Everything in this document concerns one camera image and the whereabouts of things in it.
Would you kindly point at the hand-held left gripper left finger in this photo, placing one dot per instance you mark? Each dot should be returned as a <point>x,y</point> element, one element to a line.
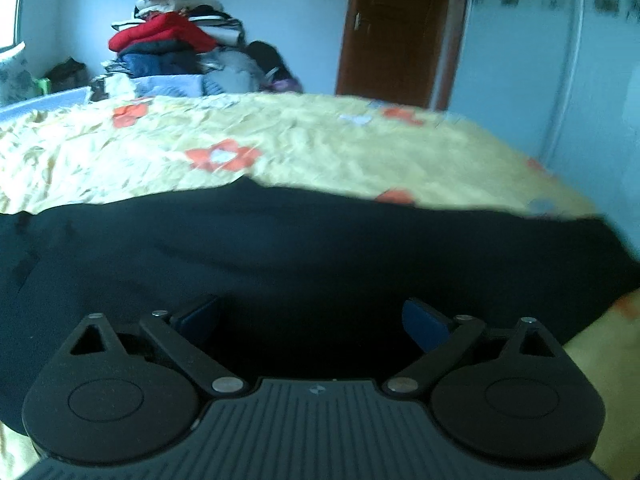
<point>199,316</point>

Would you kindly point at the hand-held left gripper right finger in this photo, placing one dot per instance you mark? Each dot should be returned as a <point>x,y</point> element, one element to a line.
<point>425,326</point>

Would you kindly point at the black pants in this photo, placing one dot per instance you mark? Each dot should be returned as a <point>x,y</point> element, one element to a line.
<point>300,260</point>

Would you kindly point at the yellow carrot print bedsheet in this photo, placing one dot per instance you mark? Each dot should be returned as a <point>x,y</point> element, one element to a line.
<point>300,132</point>

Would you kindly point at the blue quilted mattress pad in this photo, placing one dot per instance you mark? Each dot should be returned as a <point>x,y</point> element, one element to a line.
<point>45,102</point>

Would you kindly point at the black backpack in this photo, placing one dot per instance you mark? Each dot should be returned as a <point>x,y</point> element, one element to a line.
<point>272,62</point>

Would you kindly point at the pile of folded clothes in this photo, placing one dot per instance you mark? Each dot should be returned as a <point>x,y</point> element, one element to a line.
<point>170,45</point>

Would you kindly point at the dark bag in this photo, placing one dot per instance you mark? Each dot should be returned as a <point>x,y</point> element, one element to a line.
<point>65,74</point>

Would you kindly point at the green plastic chair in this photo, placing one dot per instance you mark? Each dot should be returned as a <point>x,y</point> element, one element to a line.
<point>44,86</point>

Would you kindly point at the brown wooden door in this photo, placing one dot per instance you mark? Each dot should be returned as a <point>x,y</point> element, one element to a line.
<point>395,30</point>

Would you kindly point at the floral print pillow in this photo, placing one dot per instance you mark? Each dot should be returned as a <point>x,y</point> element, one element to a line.
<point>17,77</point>

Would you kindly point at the window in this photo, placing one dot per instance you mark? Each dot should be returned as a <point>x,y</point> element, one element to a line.
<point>10,5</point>

